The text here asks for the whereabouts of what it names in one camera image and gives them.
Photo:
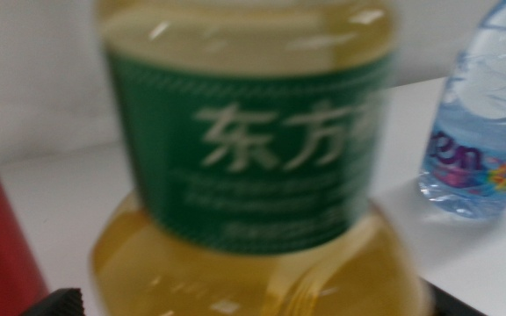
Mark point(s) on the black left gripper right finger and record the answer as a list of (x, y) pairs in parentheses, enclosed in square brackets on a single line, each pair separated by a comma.
[(450, 307)]

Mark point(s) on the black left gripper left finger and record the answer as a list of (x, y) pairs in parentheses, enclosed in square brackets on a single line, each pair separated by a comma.
[(64, 305)]

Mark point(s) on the clear water bottle blue cap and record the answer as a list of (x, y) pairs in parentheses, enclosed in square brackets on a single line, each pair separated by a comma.
[(481, 131)]

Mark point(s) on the yellow tea bottle green label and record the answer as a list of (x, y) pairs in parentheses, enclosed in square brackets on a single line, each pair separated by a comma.
[(253, 153)]

